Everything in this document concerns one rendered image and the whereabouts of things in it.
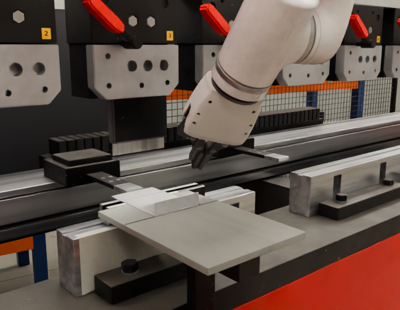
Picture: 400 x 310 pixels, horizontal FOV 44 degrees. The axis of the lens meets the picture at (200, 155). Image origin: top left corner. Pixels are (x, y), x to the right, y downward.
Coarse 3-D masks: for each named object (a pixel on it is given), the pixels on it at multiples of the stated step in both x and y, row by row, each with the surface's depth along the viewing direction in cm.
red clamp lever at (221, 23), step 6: (204, 6) 76; (210, 6) 76; (204, 12) 77; (210, 12) 76; (216, 12) 77; (210, 18) 77; (216, 18) 77; (222, 18) 78; (210, 24) 79; (216, 24) 78; (222, 24) 78; (216, 30) 79; (222, 30) 79; (228, 30) 79; (222, 42) 83
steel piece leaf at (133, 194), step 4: (148, 188) 88; (152, 188) 88; (132, 192) 86; (136, 192) 86; (140, 192) 86; (144, 192) 86; (148, 192) 86; (152, 192) 86; (156, 192) 86; (112, 196) 83; (116, 196) 83; (120, 196) 83; (124, 196) 83; (128, 196) 83; (132, 196) 83; (136, 196) 83; (140, 196) 83; (120, 200) 81; (124, 200) 81
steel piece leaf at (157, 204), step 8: (160, 192) 86; (128, 200) 81; (136, 200) 81; (144, 200) 81; (152, 200) 81; (160, 200) 81; (168, 200) 75; (176, 200) 76; (184, 200) 77; (192, 200) 78; (144, 208) 77; (152, 208) 77; (160, 208) 74; (168, 208) 75; (176, 208) 76; (184, 208) 77
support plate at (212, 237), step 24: (192, 192) 87; (120, 216) 74; (144, 216) 74; (168, 216) 74; (192, 216) 74; (216, 216) 74; (240, 216) 74; (144, 240) 67; (168, 240) 65; (192, 240) 65; (216, 240) 65; (240, 240) 65; (264, 240) 65; (288, 240) 66; (192, 264) 59; (216, 264) 58
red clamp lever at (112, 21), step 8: (88, 0) 64; (96, 0) 64; (88, 8) 64; (96, 8) 64; (104, 8) 65; (96, 16) 65; (104, 16) 65; (112, 16) 66; (104, 24) 66; (112, 24) 66; (120, 24) 67; (112, 32) 68; (120, 32) 67; (120, 40) 71; (128, 40) 68; (136, 40) 68; (128, 48) 70; (136, 48) 68
